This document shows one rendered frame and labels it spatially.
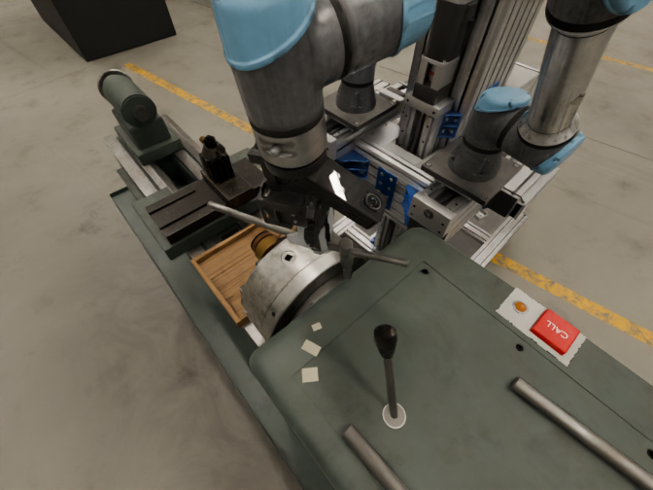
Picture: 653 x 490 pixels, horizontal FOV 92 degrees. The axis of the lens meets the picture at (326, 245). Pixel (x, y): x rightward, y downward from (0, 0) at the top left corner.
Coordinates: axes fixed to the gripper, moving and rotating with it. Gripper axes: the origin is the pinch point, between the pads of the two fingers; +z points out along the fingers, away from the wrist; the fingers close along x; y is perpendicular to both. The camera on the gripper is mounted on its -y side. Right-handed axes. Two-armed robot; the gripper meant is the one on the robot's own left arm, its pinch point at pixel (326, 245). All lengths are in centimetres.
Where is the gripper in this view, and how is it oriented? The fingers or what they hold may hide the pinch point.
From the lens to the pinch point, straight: 51.3
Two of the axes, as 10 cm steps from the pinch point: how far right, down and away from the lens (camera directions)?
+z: 0.8, 5.2, 8.5
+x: -2.9, 8.3, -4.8
